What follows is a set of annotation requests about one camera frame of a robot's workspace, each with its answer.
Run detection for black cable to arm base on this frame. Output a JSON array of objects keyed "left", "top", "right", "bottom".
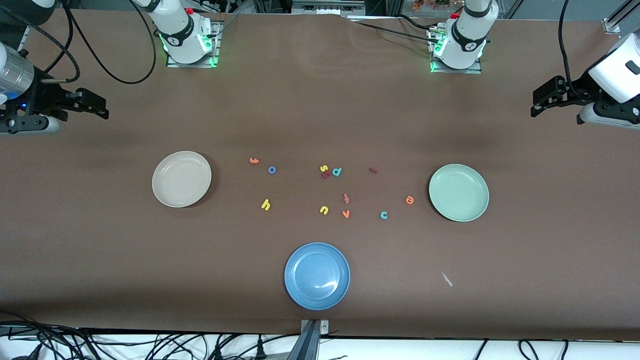
[{"left": 347, "top": 14, "right": 441, "bottom": 43}]

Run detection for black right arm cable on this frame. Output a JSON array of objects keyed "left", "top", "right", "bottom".
[{"left": 0, "top": 0, "right": 157, "bottom": 85}]

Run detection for brown table cover sheet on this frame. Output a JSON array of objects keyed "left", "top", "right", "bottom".
[{"left": 0, "top": 7, "right": 640, "bottom": 342}]

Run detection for beige round plate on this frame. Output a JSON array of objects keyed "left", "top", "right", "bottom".
[{"left": 151, "top": 151, "right": 212, "bottom": 208}]

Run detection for blue round plate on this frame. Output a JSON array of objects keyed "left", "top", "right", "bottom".
[{"left": 284, "top": 242, "right": 351, "bottom": 311}]

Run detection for black looped cable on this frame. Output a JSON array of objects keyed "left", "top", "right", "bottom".
[{"left": 518, "top": 339, "right": 542, "bottom": 360}]

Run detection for dark camera pole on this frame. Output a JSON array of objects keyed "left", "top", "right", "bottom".
[{"left": 287, "top": 320, "right": 321, "bottom": 360}]

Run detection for tangled black cables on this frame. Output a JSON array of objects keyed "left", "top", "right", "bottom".
[{"left": 0, "top": 310, "right": 281, "bottom": 360}]

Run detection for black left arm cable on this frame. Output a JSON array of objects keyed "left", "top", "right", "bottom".
[{"left": 557, "top": 0, "right": 581, "bottom": 98}]

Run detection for grey equipment box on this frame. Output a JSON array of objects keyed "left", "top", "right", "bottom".
[{"left": 291, "top": 0, "right": 367, "bottom": 16}]

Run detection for aluminium right arm base plate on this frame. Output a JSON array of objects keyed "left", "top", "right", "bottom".
[{"left": 166, "top": 20, "right": 223, "bottom": 68}]

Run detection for metal pole bracket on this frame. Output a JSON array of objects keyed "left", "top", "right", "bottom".
[{"left": 301, "top": 319, "right": 330, "bottom": 335}]

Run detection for aluminium left arm base plate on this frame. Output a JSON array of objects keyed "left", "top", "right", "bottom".
[{"left": 427, "top": 25, "right": 483, "bottom": 75}]

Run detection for green round plate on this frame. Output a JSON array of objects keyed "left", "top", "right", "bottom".
[{"left": 428, "top": 163, "right": 490, "bottom": 222}]

